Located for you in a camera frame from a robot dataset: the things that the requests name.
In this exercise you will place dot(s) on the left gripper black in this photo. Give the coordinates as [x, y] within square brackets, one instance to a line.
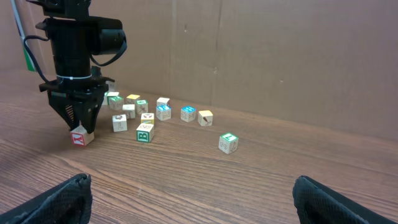
[80, 103]

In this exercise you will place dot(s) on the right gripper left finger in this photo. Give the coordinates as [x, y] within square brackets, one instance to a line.
[69, 202]

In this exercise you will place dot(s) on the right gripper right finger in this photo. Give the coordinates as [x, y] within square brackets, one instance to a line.
[319, 204]

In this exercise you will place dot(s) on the red letter wooden block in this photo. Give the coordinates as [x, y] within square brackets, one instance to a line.
[80, 136]

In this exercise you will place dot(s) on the blue edged squirrel block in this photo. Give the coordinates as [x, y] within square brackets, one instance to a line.
[119, 123]

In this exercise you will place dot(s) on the green L wooden block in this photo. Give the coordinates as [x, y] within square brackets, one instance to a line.
[228, 143]

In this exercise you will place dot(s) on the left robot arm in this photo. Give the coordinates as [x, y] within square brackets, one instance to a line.
[81, 44]

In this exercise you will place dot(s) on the plain wood green-side block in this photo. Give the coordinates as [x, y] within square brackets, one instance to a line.
[108, 95]

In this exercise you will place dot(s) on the green R wooden block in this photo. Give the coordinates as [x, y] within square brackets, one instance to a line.
[116, 103]

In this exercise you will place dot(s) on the yellow top left block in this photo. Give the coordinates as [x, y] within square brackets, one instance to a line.
[132, 99]

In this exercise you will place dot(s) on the yellow edged animal block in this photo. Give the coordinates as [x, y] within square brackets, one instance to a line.
[147, 118]

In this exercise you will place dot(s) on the green B wooden block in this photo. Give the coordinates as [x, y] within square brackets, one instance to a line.
[145, 132]

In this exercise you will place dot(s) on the plain white top block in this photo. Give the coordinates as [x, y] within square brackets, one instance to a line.
[163, 101]

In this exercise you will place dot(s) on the blue P wooden block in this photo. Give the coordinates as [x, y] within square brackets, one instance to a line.
[163, 112]

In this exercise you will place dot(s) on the blue top wooden block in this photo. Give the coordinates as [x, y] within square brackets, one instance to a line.
[188, 113]

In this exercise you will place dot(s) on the yellow top right block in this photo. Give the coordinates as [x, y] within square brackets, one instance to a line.
[205, 118]

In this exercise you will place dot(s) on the cardboard backdrop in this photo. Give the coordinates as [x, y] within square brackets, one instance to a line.
[328, 63]

